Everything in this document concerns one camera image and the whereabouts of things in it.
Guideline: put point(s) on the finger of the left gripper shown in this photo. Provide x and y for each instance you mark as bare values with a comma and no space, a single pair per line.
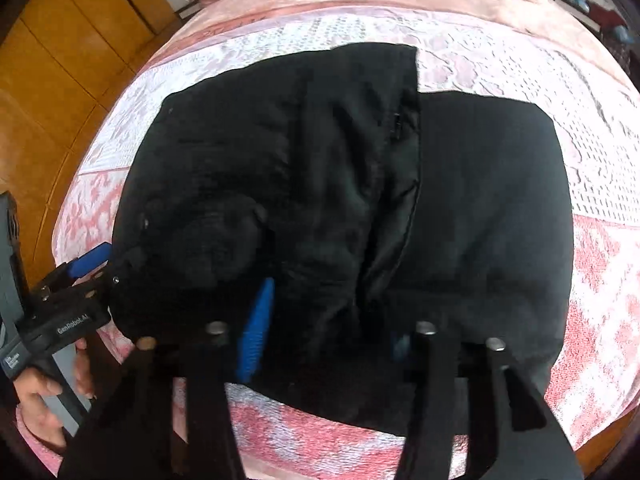
90,261

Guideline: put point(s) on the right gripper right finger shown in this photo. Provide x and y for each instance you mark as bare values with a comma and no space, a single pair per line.
512,433

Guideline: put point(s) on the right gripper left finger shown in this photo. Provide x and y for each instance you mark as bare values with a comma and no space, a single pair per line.
127,435

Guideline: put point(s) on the black pants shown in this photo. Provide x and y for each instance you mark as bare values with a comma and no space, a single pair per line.
369,204

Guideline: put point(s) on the person's left hand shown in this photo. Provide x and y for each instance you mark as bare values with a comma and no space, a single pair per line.
32,387

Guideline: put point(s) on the orange wooden wardrobe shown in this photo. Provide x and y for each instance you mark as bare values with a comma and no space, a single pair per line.
63,65

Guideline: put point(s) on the pink white patterned bedspread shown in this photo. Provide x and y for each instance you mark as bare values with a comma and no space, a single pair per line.
596,378

